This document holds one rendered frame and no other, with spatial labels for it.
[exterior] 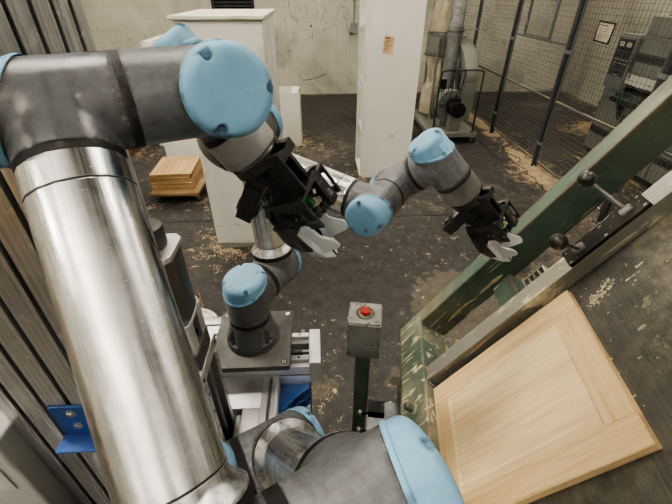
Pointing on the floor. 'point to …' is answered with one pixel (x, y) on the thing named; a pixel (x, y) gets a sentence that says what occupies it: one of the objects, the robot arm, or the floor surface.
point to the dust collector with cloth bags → (442, 65)
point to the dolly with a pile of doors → (177, 177)
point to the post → (360, 391)
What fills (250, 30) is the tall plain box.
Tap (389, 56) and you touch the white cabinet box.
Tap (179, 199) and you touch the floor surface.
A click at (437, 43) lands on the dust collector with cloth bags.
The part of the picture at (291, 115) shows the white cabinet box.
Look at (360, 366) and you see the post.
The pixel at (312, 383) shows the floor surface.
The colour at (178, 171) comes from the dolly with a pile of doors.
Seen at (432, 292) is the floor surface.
